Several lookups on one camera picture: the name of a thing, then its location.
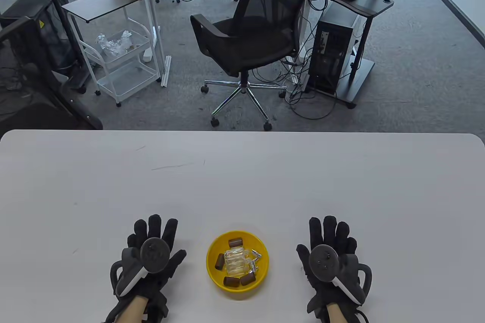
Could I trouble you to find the large black equipment frame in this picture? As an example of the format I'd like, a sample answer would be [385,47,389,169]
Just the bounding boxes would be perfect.
[0,16,103,130]

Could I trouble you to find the person's left forearm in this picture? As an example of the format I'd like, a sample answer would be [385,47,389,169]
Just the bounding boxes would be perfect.
[116,296,149,323]

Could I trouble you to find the dark wooden cart top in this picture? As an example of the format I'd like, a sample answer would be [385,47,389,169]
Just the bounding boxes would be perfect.
[61,0,146,23]

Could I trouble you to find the person's left hand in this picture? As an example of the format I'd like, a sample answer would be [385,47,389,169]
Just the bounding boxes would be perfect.
[110,214,187,300]

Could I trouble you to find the black equipment cabinet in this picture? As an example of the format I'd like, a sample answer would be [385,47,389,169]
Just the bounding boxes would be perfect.
[0,0,82,73]

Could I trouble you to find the yellow bowl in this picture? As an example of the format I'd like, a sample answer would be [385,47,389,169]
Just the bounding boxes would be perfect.
[206,230,270,293]

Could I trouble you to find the black mesh office chair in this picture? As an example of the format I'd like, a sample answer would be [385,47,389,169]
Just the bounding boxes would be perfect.
[190,0,325,130]

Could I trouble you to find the black mobile computer stand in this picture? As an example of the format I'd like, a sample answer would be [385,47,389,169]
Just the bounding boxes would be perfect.
[301,0,394,109]

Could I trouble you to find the black stand pole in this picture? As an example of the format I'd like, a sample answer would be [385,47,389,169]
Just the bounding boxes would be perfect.
[35,0,91,94]

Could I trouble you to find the black computer tower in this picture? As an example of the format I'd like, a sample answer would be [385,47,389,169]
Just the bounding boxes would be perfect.
[308,2,360,96]

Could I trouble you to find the white metal frame desk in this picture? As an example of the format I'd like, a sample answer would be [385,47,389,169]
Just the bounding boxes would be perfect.
[99,0,348,87]

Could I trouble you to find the crumpled clear plastic wrap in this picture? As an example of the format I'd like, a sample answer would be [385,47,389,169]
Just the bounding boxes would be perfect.
[95,30,133,55]

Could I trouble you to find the black and white tracking controller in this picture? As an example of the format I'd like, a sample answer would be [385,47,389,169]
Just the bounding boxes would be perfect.
[110,237,171,298]
[308,245,372,304]

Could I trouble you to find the person's right forearm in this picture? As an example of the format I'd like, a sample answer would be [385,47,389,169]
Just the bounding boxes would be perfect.
[327,305,347,323]

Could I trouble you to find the black floor cables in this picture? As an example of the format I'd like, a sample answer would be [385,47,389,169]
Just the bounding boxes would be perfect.
[252,48,338,121]

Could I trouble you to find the white metal utility cart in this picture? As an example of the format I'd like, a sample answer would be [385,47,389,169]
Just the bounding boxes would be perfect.
[67,9,163,108]

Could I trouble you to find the person's right hand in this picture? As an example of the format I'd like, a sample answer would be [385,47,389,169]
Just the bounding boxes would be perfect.
[296,216,374,311]

